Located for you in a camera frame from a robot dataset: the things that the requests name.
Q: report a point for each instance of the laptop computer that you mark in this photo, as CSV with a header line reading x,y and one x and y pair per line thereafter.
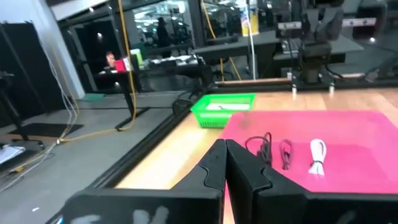
x,y
348,46

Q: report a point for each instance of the black tripod stand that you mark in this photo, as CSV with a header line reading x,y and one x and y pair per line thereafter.
x,y
11,102

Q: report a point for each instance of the yellow poster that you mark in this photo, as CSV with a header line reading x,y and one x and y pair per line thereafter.
x,y
252,21

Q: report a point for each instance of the white pole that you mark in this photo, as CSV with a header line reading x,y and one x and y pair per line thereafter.
x,y
252,56

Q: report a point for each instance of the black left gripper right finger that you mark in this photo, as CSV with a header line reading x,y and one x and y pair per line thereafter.
x,y
245,180

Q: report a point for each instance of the red box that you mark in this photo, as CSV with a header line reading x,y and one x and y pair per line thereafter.
x,y
120,65

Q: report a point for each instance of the black partition panel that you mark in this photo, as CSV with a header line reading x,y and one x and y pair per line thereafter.
x,y
31,68

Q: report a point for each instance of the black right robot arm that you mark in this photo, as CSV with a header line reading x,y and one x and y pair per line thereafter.
x,y
314,53

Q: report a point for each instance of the black metal table frame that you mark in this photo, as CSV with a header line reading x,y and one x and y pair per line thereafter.
x,y
140,149

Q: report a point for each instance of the red plastic bin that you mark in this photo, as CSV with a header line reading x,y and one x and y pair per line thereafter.
x,y
357,149

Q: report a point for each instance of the person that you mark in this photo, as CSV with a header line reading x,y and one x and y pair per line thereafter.
x,y
163,34

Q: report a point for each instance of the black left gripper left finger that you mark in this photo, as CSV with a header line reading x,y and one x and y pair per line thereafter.
x,y
211,174

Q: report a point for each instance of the green plastic bin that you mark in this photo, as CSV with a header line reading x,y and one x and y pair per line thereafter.
x,y
211,119

